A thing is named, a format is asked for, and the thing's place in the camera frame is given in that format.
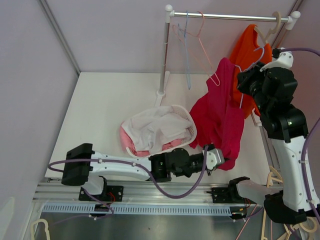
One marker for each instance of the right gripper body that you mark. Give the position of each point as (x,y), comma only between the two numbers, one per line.
(252,84)

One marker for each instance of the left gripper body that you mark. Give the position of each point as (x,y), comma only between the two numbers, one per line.
(209,172)

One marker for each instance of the orange t shirt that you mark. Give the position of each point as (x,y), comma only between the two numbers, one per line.
(245,53)

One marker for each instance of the pink wire hanger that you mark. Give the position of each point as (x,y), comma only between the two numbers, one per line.
(211,74)

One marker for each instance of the lavender blue wire hanger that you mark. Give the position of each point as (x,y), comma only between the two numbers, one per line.
(245,78)

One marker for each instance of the magenta t shirt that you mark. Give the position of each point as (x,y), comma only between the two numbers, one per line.
(217,117)

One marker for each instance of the white t shirt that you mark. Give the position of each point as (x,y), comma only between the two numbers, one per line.
(157,127)

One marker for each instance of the light blue wire hanger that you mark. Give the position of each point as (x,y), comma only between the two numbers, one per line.
(182,33)

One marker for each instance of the light pink t shirt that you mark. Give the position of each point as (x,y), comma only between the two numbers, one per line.
(128,145)

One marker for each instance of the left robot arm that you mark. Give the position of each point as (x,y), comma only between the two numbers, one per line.
(83,163)

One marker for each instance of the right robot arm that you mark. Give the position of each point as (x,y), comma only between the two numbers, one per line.
(272,89)

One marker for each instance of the beige hanger pile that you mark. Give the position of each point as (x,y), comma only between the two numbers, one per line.
(307,229)

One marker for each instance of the white perforated plastic basket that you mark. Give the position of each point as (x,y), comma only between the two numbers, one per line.
(191,125)

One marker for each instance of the white and silver clothes rack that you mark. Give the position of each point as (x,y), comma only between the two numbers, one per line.
(283,24)

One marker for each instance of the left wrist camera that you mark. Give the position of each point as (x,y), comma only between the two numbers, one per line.
(214,156)

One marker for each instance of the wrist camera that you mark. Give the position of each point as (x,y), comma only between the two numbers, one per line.
(214,156)
(280,58)

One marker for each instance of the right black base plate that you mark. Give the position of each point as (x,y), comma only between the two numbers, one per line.
(229,194)

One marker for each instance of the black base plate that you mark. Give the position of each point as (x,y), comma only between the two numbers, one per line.
(229,194)
(110,193)

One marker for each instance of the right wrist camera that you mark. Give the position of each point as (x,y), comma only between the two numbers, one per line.
(280,58)

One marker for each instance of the white slotted cable duct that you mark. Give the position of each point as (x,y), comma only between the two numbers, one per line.
(135,209)

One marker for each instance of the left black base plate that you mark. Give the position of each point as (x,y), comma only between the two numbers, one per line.
(110,193)

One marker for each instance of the aluminium mounting rail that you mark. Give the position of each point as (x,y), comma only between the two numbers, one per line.
(135,193)

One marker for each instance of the aluminium frame post left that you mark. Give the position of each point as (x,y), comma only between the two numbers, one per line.
(53,23)

